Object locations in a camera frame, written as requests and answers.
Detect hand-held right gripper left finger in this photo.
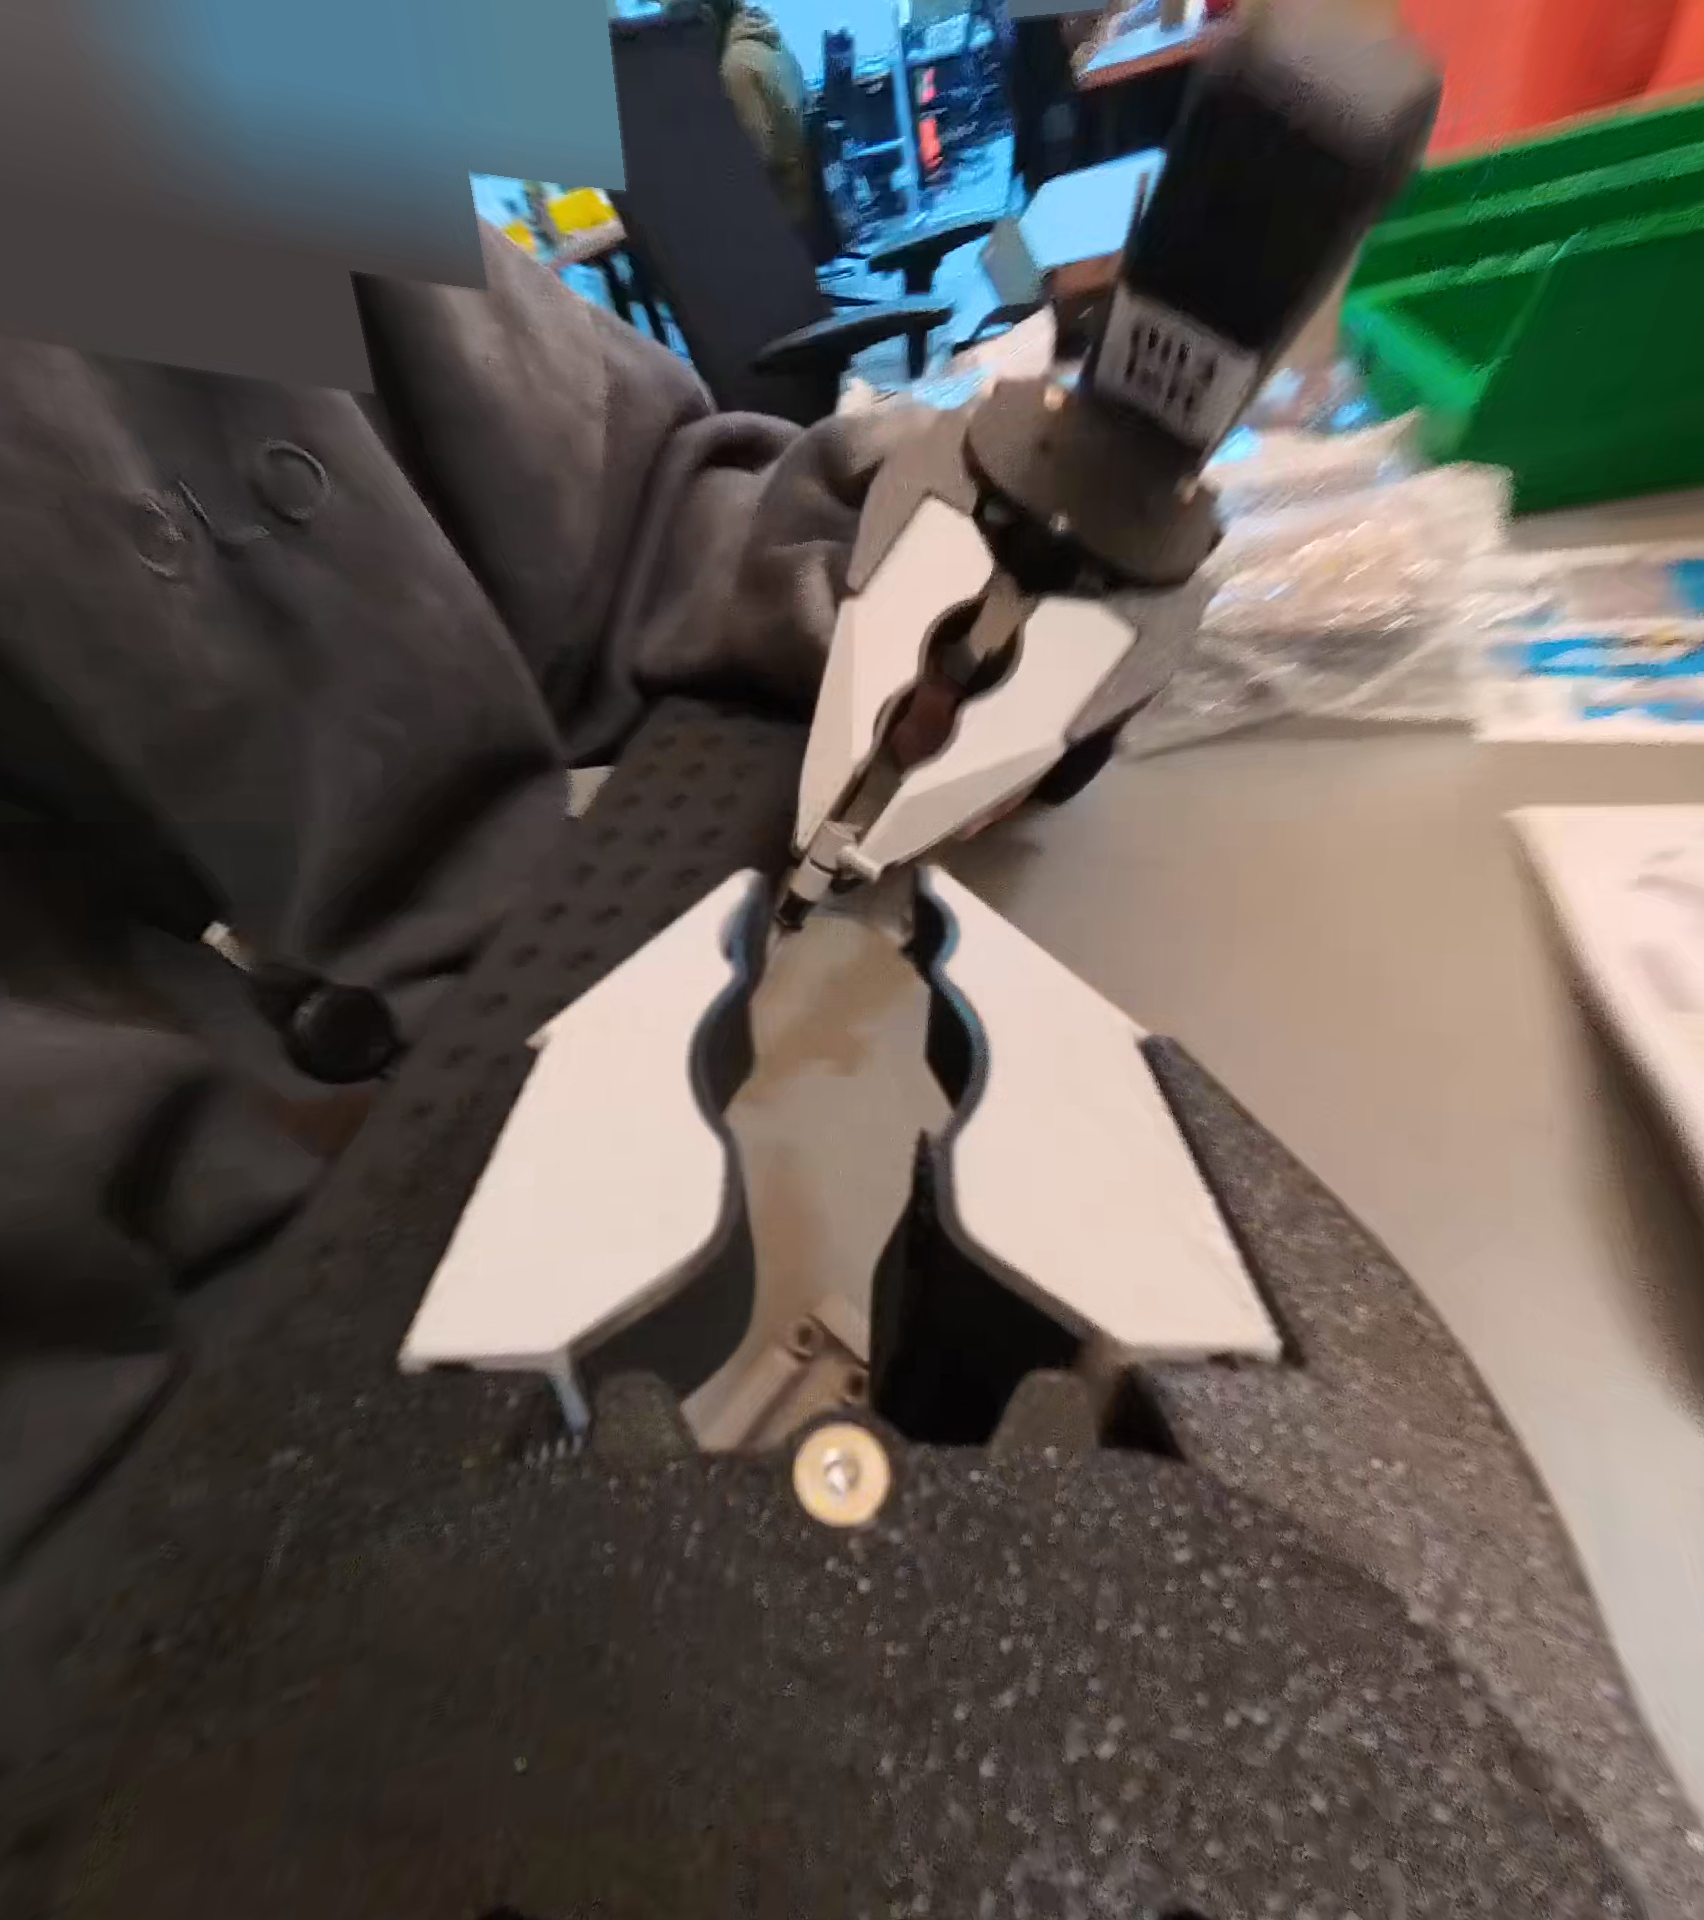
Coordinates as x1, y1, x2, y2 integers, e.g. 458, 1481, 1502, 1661
397, 869, 776, 1427

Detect grey panel with holes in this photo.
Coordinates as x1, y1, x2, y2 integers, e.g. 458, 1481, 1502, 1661
675, 1289, 882, 1457

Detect blue sticker sheet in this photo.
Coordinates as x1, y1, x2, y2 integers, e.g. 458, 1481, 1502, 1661
1469, 536, 1704, 747

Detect black office chair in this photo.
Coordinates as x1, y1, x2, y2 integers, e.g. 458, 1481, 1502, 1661
607, 13, 961, 430

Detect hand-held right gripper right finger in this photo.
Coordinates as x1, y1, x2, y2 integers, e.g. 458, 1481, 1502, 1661
869, 866, 1286, 1445

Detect orange plastic case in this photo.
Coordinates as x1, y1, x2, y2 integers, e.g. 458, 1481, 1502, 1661
1396, 0, 1704, 164

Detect black round cord toggle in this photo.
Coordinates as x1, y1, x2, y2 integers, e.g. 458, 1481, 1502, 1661
197, 917, 404, 1085

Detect green plastic bins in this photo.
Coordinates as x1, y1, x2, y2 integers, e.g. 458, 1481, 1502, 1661
1334, 66, 1704, 520

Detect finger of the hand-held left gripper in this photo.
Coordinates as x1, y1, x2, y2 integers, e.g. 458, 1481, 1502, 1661
791, 497, 1002, 869
856, 595, 1141, 879

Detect person's grey sweater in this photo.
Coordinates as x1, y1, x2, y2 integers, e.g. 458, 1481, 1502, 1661
0, 224, 884, 1727

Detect white instruction booklet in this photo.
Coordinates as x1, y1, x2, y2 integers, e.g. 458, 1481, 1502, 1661
1499, 801, 1704, 1517

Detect crumpled clear plastic wrap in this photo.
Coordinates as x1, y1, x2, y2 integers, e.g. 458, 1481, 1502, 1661
1122, 366, 1529, 760

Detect grey desk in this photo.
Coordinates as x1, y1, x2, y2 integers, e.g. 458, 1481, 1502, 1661
566, 479, 1704, 1920

